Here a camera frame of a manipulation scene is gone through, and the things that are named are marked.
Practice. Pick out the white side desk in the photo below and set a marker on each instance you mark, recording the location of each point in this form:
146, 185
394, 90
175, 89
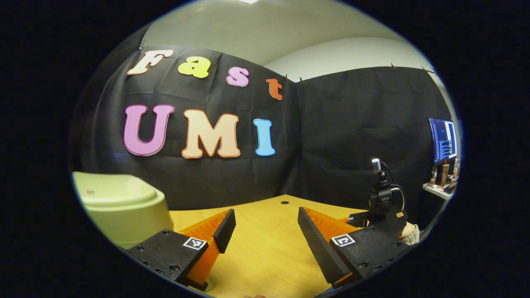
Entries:
434, 189

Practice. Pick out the brown cup with straw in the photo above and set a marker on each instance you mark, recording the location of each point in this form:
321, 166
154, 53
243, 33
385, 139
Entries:
445, 174

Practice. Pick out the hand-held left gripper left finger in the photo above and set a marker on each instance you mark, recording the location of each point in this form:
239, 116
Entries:
225, 231

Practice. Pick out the clear bottle red label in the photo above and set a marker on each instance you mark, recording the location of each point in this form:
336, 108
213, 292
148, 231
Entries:
456, 167

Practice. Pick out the ceiling light panel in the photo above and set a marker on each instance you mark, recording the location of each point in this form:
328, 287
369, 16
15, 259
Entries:
247, 1

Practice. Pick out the black backdrop cloth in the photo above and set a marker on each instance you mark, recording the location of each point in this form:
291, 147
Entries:
339, 145

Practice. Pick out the small red bottle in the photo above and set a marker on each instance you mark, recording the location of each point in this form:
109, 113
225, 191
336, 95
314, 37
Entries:
433, 176

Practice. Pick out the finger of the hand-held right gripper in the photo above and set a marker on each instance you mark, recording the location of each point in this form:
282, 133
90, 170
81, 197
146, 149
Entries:
359, 219

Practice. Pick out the green desktop garbage bin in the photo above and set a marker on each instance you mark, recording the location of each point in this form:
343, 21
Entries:
120, 207

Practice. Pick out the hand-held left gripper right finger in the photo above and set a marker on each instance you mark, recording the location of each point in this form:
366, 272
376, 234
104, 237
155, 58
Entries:
314, 244

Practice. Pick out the computer monitor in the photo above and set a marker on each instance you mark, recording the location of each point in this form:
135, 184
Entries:
443, 140

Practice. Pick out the wooden desktop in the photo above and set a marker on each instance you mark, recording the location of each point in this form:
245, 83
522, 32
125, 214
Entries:
265, 223

